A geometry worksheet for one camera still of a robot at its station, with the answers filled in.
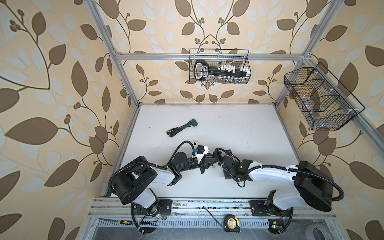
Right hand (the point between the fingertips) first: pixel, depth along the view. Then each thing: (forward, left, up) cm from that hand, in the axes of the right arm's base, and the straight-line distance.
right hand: (228, 172), depth 86 cm
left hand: (0, +8, +18) cm, 20 cm away
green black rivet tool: (+28, +36, +2) cm, 45 cm away
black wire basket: (+20, -46, +35) cm, 61 cm away
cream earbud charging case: (+18, +19, +2) cm, 27 cm away
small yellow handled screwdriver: (-22, +55, +1) cm, 59 cm away
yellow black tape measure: (-25, +3, +3) cm, 25 cm away
